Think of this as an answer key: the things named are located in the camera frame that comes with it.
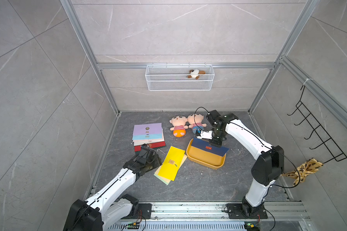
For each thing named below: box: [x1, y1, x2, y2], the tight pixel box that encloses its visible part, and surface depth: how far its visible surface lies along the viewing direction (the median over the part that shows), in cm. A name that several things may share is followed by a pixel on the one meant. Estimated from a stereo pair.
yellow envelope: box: [158, 145, 186, 181], surface depth 92 cm
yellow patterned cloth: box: [280, 157, 324, 187], surface depth 69 cm
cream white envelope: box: [132, 136, 165, 146], surface depth 103 cm
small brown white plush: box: [186, 69, 206, 80], surface depth 90 cm
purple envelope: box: [132, 122, 163, 136], surface depth 110 cm
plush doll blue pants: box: [186, 113, 207, 134], surface depth 106 cm
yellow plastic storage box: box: [186, 138, 227, 170], surface depth 92 cm
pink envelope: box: [132, 135, 165, 143], surface depth 103 cm
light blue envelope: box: [132, 133, 163, 141], surface depth 106 cm
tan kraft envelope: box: [154, 154, 188, 184], surface depth 89 cm
